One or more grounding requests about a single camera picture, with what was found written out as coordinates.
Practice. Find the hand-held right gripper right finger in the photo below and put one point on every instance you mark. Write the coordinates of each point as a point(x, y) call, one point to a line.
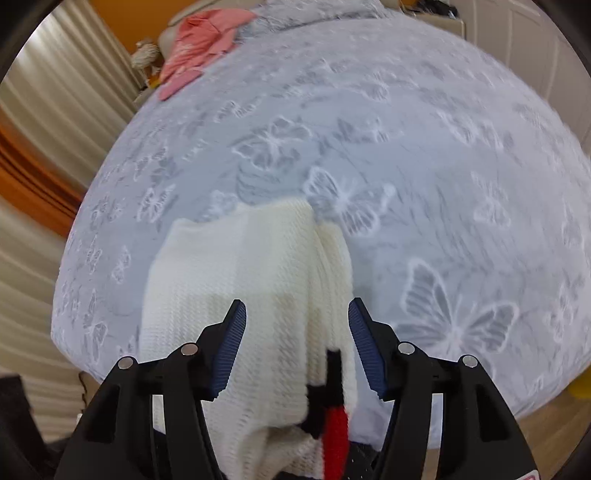
point(367, 350)

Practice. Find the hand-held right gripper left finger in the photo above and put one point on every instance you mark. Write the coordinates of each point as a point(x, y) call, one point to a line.
point(231, 350)

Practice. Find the white red navy knit sweater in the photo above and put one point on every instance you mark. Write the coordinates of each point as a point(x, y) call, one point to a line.
point(268, 277)

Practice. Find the grey butterfly print bed cover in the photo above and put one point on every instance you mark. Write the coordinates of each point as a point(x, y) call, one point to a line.
point(415, 184)

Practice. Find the yellow stool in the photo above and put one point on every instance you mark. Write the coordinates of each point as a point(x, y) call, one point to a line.
point(581, 390)

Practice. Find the orange curtain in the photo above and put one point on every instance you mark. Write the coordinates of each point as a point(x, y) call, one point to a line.
point(27, 175)

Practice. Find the white feather lamp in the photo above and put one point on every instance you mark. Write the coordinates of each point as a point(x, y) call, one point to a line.
point(145, 53)

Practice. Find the pink blanket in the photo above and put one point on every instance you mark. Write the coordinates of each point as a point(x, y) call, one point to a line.
point(198, 41)

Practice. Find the white curtain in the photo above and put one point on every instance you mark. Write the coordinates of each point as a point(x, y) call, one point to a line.
point(55, 92)

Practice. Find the beige padded headboard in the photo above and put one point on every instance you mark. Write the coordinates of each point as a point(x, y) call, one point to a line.
point(182, 14)

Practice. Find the grey floral pillow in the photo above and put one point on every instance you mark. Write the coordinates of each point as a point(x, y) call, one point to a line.
point(323, 7)

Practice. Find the dark items on nightstand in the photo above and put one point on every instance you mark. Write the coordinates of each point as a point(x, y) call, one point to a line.
point(429, 5)

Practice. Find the white panelled wardrobe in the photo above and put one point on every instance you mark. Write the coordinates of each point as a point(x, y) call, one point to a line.
point(521, 27)

